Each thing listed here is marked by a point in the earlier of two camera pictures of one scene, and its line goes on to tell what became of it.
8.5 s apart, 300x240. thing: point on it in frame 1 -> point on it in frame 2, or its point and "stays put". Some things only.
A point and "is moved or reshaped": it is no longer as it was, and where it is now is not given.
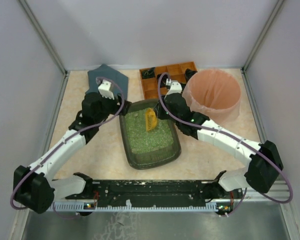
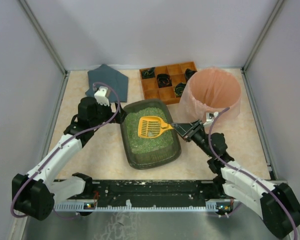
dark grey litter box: [141, 149] stays put
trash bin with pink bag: [215, 93] stays put
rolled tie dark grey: [189, 73] stays put
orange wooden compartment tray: [176, 72] stays put
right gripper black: [162, 111] -> [190, 131]
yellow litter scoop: [151, 119] is moved or reshaped
